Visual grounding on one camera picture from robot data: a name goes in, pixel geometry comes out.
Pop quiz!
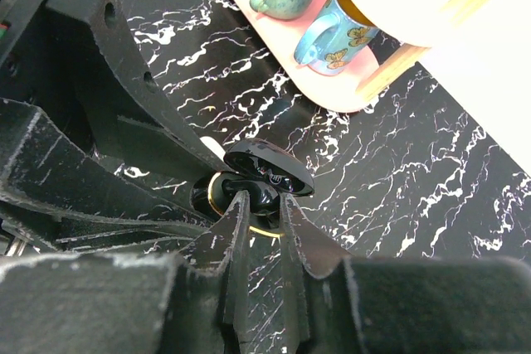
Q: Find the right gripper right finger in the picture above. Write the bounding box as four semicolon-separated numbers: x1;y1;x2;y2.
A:
280;195;530;353

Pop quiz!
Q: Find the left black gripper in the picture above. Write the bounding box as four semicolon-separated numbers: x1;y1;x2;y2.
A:
1;0;227;182

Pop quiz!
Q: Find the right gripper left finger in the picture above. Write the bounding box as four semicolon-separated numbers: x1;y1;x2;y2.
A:
1;192;251;353

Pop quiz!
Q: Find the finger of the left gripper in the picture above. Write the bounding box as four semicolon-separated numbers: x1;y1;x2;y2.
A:
1;99;213;251

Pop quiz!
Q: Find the beige earbud charging case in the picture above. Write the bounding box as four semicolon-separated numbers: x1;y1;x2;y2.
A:
200;136;226;160

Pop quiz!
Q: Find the black earbud charging case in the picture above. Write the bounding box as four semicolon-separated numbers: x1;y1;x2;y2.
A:
190;138;314;238

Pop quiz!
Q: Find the blue butterfly mug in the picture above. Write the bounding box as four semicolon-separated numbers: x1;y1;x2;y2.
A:
294;0;379;76

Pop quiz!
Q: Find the pink three-tier wooden shelf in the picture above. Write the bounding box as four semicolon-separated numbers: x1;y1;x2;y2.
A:
234;0;488;113

